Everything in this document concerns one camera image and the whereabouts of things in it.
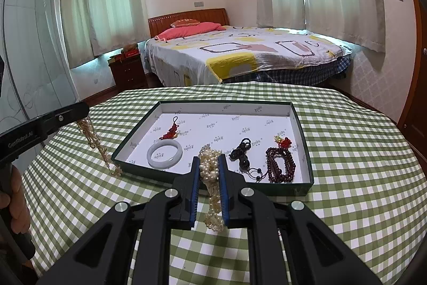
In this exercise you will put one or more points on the red knot charm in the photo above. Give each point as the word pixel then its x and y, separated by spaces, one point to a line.
pixel 170 133

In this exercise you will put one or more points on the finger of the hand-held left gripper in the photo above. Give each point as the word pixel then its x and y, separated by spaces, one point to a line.
pixel 66 116

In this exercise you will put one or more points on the pink pillow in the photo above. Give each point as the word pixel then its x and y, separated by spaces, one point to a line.
pixel 190 30

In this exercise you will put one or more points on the green tray with white lining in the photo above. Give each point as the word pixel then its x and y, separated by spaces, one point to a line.
pixel 216 124

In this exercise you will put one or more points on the green checkered tablecloth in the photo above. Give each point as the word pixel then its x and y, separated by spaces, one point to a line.
pixel 350 188

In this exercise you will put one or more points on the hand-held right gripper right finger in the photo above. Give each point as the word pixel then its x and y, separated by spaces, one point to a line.
pixel 223 191

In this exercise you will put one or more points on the person's left hand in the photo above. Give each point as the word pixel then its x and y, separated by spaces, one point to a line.
pixel 18 205

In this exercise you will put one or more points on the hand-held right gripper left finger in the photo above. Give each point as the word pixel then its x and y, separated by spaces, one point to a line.
pixel 195 201

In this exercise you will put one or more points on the patterned bedspread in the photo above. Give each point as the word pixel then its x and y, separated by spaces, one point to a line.
pixel 233 54

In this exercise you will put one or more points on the red box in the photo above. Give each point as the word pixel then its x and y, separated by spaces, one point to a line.
pixel 131 53

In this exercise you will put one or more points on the brown plush toy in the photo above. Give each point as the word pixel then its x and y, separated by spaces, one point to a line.
pixel 130 47

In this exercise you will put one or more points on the red and gold charm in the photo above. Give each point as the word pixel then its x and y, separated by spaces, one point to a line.
pixel 283 143

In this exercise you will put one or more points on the white jade bangle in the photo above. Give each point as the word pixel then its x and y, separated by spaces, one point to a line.
pixel 151 159

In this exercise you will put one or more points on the wooden door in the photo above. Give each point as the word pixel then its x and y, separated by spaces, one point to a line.
pixel 415 78

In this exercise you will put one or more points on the dark wooden nightstand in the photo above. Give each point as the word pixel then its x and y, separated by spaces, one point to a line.
pixel 128 74

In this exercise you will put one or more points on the red cushion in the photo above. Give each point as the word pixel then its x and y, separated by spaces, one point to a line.
pixel 185 22

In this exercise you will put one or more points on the glass wardrobe door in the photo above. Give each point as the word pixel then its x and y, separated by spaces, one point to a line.
pixel 33 54

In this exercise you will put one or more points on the wall outlet plate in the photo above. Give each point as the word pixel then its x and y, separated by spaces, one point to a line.
pixel 198 4

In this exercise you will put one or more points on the wooden bed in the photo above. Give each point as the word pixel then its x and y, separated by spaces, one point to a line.
pixel 193 14

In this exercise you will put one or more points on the small dark box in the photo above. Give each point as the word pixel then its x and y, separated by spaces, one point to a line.
pixel 117 58

